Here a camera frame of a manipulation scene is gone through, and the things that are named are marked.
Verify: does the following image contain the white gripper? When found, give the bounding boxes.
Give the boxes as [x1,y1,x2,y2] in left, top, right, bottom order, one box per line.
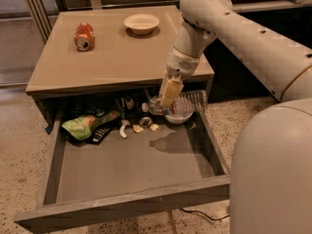
[159,48,200,107]

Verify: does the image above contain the clear plastic water bottle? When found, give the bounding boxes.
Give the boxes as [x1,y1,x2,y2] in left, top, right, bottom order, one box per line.
[141,90,208,116]

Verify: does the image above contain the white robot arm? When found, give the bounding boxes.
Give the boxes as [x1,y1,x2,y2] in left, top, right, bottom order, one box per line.
[160,0,312,234]

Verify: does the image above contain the white bowl in drawer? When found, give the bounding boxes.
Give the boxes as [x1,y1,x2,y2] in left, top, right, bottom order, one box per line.
[165,113,192,125]

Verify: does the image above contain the cream bowl on counter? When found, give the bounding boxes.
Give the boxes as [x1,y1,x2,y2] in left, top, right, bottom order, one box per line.
[124,14,160,35]

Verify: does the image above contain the grey open drawer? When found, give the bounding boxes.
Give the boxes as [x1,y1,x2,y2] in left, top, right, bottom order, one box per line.
[14,91,232,234]

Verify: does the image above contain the dark round item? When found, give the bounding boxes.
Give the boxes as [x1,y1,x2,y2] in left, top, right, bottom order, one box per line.
[139,116,153,128]

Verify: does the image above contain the small cream food piece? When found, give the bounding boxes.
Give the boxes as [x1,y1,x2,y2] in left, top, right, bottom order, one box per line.
[150,124,160,132]

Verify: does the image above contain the small yellow food piece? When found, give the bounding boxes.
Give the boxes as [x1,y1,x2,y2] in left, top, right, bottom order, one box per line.
[133,125,143,134]

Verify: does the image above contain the beige top cabinet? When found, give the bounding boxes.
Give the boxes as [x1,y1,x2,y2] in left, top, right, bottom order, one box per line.
[24,5,215,129]

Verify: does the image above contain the black snack bag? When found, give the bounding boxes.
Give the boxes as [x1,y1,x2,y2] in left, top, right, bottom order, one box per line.
[87,123,114,144]

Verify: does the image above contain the green chip bag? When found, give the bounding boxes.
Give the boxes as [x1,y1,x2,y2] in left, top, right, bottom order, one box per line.
[61,109,121,140]

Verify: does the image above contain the orange soda can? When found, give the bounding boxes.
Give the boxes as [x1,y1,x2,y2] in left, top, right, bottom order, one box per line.
[74,22,95,52]

